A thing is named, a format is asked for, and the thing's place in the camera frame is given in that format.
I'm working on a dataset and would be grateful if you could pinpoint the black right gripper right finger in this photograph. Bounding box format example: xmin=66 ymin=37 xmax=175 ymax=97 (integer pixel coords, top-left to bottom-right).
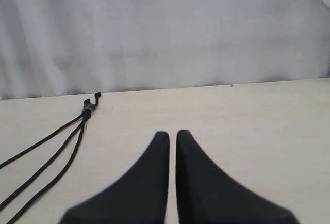
xmin=175 ymin=130 xmax=299 ymax=223

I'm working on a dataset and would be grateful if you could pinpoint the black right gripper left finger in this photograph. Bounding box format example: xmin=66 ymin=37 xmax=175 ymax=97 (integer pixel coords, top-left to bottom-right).
xmin=60 ymin=131 xmax=170 ymax=223

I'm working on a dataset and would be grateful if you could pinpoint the black rope strand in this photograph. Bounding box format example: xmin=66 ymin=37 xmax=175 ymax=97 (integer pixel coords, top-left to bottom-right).
xmin=0 ymin=115 xmax=87 ymax=169
xmin=0 ymin=117 xmax=88 ymax=211
xmin=7 ymin=92 xmax=102 ymax=224

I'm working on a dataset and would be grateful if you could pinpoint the white backdrop curtain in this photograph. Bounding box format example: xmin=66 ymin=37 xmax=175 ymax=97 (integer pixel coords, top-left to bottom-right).
xmin=1 ymin=0 xmax=329 ymax=99

